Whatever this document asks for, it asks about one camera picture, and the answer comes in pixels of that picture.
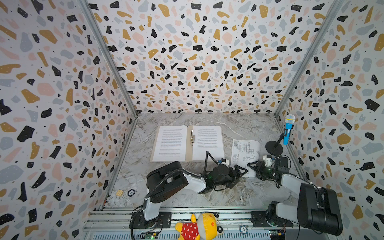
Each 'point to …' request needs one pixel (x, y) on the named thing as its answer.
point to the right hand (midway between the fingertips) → (248, 163)
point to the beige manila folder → (189, 153)
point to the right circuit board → (275, 235)
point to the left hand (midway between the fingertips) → (248, 175)
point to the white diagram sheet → (244, 152)
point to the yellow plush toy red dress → (206, 228)
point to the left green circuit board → (150, 235)
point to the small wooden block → (119, 193)
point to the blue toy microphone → (289, 120)
